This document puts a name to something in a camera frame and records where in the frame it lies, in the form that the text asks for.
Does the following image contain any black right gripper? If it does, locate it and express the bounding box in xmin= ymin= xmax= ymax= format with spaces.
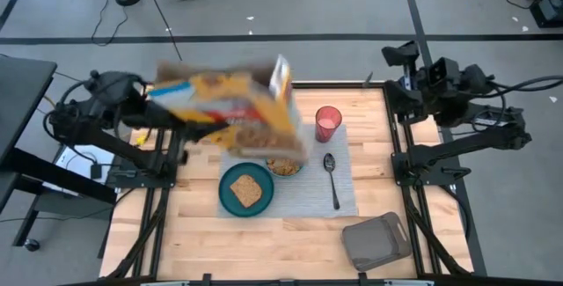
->
xmin=381 ymin=41 xmax=463 ymax=124

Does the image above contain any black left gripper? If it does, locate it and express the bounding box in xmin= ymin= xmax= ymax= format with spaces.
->
xmin=169 ymin=112 xmax=230 ymax=142

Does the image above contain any yellow raisin bran cereal box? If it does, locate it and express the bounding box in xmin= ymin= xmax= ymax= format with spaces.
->
xmin=147 ymin=55 xmax=309 ymax=164

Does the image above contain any brown toast slice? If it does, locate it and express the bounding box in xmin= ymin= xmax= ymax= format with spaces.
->
xmin=229 ymin=173 xmax=264 ymax=209

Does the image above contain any teal round plate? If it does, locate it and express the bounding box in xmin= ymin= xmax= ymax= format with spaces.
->
xmin=218 ymin=162 xmax=275 ymax=218

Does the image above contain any teal round bowl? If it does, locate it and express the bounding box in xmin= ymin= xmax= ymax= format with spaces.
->
xmin=265 ymin=157 xmax=304 ymax=179

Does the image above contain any pink faceted plastic cup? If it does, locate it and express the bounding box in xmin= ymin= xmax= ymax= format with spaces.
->
xmin=314 ymin=105 xmax=343 ymax=143

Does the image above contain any metal spoon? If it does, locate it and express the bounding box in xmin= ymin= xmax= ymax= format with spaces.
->
xmin=323 ymin=152 xmax=341 ymax=211

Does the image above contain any grey woven placemat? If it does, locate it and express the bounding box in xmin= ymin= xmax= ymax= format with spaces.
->
xmin=218 ymin=122 xmax=360 ymax=219

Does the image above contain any white box device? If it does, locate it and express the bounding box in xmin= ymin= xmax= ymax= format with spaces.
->
xmin=42 ymin=141 xmax=119 ymax=198

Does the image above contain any black desk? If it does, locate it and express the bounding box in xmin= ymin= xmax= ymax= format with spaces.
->
xmin=0 ymin=54 xmax=119 ymax=253

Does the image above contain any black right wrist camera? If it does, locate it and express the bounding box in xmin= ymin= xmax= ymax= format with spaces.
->
xmin=428 ymin=56 xmax=462 ymax=87

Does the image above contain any black aluminium table frame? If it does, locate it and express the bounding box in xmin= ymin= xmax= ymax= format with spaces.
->
xmin=107 ymin=80 xmax=475 ymax=286

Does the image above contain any long black floor cable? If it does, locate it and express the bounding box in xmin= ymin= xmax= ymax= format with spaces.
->
xmin=139 ymin=0 xmax=184 ymax=62

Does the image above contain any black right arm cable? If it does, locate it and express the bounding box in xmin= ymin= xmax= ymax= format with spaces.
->
xmin=472 ymin=74 xmax=563 ymax=133

